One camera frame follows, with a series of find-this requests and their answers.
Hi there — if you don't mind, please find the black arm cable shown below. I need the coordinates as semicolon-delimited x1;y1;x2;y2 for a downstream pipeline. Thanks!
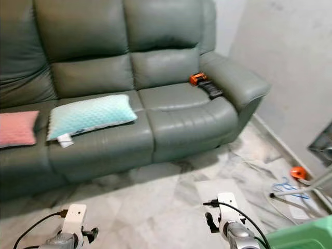
203;199;273;249
13;209;68;249

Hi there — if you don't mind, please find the green plastic bin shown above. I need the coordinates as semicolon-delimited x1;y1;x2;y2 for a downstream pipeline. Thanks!
264;215;332;249

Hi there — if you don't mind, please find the orange round object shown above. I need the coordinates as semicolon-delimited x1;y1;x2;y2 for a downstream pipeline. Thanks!
290;165;308;182

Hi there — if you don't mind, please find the dark grey box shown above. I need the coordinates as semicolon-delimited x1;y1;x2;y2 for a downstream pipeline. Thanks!
308;121;332;168

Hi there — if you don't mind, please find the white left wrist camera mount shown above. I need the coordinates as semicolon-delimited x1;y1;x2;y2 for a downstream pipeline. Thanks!
61;204;87;240

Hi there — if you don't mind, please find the grey metal pole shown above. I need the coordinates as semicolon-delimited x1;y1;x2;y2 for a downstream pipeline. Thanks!
269;170;332;199

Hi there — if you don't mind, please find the orange and black gadget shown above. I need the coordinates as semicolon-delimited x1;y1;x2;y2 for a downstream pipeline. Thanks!
189;72;209;87

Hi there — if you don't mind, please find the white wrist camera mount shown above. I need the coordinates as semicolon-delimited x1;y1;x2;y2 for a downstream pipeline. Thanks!
216;192;239;230
61;204;87;240

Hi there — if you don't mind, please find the dark green leather sofa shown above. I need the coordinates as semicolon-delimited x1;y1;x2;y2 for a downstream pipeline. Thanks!
0;0;272;201

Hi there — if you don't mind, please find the blue clothes hanger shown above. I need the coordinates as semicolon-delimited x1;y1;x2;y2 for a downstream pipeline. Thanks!
271;177;310;201

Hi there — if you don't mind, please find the light blue dotted pillow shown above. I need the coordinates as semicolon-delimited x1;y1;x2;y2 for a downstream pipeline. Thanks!
46;93;139;149

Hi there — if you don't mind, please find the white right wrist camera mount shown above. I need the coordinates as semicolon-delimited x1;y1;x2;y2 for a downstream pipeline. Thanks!
216;192;239;230

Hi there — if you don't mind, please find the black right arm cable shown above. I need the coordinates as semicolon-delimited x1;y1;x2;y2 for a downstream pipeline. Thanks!
203;199;273;249

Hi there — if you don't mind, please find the pink pillow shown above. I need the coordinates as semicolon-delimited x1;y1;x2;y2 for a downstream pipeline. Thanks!
0;110;40;149

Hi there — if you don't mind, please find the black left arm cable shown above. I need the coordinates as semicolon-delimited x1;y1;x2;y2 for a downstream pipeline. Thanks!
13;209;68;249

